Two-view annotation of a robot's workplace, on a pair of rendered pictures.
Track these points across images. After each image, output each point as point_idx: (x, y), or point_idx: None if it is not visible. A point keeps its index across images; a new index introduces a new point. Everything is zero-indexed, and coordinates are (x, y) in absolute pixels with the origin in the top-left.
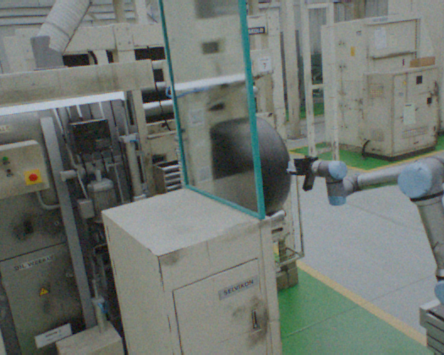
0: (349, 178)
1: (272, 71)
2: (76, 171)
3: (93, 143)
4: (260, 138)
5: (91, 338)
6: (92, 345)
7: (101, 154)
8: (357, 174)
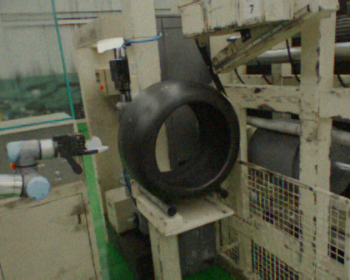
0: (28, 173)
1: (262, 17)
2: (119, 91)
3: (113, 75)
4: (134, 105)
5: (122, 193)
6: (114, 195)
7: (127, 84)
8: (35, 177)
